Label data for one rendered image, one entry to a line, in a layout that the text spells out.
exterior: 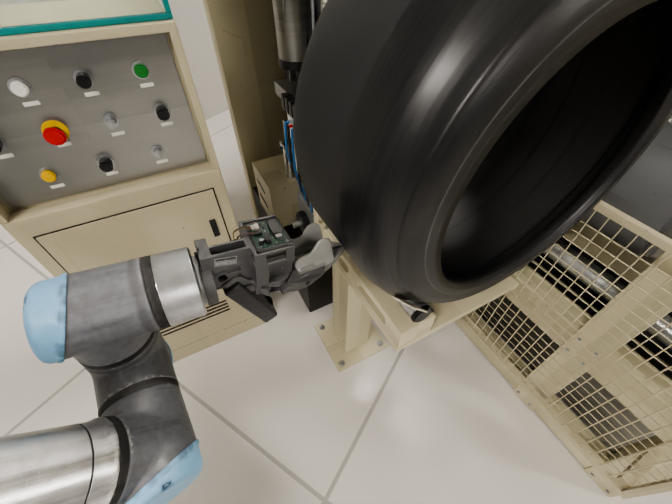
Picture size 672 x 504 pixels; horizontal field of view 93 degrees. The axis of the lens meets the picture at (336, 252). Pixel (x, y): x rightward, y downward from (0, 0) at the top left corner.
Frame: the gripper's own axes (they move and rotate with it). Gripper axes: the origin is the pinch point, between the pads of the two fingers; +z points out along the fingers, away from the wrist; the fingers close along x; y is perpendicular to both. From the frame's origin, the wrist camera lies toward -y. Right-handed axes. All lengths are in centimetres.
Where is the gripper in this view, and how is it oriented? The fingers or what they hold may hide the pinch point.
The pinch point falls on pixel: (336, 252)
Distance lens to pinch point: 50.4
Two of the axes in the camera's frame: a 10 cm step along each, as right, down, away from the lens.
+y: 1.1, -7.2, -6.8
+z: 8.8, -2.5, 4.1
